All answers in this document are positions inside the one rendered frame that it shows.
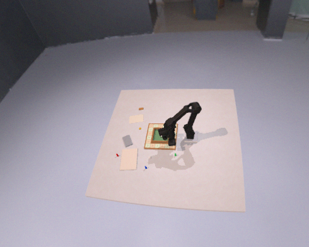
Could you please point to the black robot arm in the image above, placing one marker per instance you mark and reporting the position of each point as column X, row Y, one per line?
column 170, row 123

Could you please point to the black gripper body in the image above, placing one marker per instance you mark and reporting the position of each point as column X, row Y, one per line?
column 172, row 141

